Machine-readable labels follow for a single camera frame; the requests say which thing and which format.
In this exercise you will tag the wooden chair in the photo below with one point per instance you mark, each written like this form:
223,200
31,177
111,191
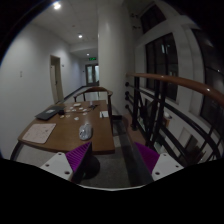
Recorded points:
97,92

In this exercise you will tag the beige mouse pad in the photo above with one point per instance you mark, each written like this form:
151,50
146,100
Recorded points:
39,133

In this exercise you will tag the white paper booklet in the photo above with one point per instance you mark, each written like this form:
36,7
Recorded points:
104,114

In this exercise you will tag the green exit sign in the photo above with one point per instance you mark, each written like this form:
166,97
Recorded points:
92,58

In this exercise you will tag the beige side door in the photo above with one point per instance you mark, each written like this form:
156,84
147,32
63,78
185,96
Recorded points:
55,77

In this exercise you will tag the wooden handrail black railing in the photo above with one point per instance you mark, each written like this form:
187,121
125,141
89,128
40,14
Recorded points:
148,112

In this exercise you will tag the double glass door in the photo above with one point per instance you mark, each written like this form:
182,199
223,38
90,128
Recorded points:
92,75

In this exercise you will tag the dark closed laptop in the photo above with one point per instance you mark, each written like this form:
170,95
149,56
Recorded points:
49,113

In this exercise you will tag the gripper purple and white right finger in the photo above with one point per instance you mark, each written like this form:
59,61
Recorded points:
158,165

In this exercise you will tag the wooden table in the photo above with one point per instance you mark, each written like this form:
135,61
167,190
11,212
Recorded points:
65,134

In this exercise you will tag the white computer mouse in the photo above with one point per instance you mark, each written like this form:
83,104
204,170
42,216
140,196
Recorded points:
85,132

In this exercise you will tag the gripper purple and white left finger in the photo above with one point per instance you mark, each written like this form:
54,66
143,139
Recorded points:
71,165

